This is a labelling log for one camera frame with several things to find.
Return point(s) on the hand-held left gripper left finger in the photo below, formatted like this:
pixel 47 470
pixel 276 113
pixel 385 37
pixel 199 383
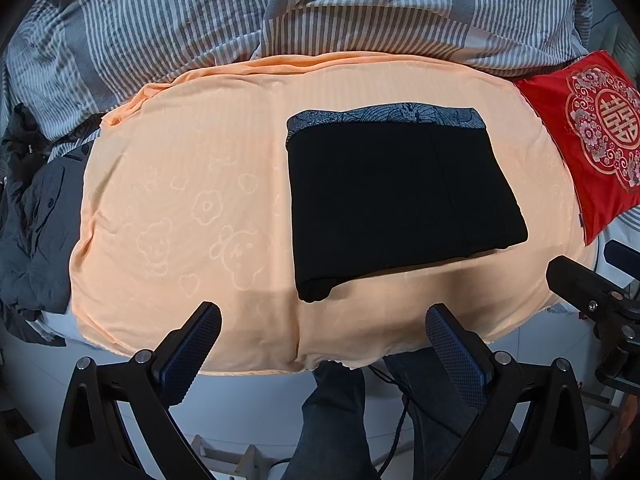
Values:
pixel 192 350

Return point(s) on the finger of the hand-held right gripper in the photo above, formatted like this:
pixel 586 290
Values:
pixel 622 262
pixel 570 280

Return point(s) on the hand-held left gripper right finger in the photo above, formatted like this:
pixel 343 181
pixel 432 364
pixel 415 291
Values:
pixel 457 355

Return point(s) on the black pants with patterned waistband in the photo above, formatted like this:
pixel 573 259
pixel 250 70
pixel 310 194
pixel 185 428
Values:
pixel 400 200

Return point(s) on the white plastic rack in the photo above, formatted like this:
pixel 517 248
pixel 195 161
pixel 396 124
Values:
pixel 220 460

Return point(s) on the person's left leg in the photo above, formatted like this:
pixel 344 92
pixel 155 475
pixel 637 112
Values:
pixel 335 420

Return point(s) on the orange blanket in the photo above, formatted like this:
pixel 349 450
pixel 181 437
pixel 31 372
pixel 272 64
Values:
pixel 175 185

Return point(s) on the red embroidered cushion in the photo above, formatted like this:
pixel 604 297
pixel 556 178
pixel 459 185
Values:
pixel 550 110

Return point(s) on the dark grey jacket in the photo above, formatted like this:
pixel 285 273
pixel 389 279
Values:
pixel 35 235

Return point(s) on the grey striped duvet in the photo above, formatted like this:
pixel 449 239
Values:
pixel 150 25

